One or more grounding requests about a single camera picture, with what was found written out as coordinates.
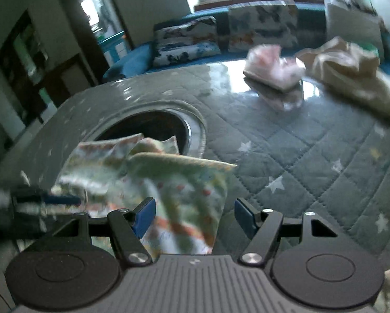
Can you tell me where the green patterned baby garment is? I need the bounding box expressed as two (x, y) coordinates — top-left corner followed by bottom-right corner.
(51, 134), (235, 257)

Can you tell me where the grey star quilted table cover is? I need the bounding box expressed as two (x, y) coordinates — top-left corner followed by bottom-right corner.
(0, 61), (390, 268)

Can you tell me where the dark wooden cabinet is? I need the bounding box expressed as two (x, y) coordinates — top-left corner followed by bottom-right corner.
(0, 11), (96, 126)

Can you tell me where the pink white folded garment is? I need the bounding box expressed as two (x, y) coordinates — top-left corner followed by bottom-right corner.
(243, 45), (306, 92)

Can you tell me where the cream crumpled garment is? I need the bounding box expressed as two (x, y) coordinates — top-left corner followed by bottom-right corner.
(295, 37), (390, 119)

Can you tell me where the butterfly cushion left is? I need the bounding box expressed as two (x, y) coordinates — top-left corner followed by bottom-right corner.
(153, 16), (221, 67)

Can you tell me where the butterfly cushion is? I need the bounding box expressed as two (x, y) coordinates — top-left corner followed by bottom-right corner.
(153, 16), (221, 67)
(228, 0), (298, 52)

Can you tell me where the blue sofa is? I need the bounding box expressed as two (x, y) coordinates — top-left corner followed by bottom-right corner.
(104, 3), (390, 82)

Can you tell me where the butterfly cushion centre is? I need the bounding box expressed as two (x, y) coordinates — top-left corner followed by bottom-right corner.
(228, 0), (298, 52)

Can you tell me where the grey pillow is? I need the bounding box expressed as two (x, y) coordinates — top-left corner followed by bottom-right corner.
(324, 0), (385, 59)

